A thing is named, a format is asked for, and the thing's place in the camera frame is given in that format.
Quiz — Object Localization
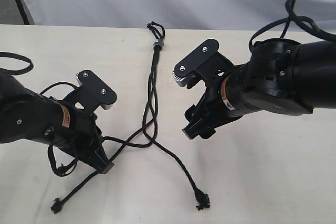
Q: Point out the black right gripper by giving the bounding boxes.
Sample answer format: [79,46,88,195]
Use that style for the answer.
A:
[182,69,252,140]

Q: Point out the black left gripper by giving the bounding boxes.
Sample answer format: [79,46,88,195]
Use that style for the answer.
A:
[44,100,114,174]

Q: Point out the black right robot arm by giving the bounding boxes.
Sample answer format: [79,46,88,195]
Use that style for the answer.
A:
[174,38,335,139]

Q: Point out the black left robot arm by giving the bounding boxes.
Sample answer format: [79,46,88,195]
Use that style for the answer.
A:
[1,70,117,176]

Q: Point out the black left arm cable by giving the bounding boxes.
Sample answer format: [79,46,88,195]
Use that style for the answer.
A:
[0,52,82,177]

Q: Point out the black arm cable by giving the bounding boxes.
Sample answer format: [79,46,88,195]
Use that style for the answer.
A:
[0,52,82,177]
[248,0,336,51]

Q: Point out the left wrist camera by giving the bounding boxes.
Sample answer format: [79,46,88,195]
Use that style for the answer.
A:
[75,70,117,115]

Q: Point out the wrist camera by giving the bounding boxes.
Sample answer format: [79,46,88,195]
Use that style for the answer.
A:
[173,38,234,89]
[75,70,117,115]

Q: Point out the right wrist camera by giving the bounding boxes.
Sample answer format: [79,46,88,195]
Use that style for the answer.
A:
[173,38,234,89]

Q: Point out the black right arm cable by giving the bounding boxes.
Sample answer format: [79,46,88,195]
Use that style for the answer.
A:
[248,0,336,51]

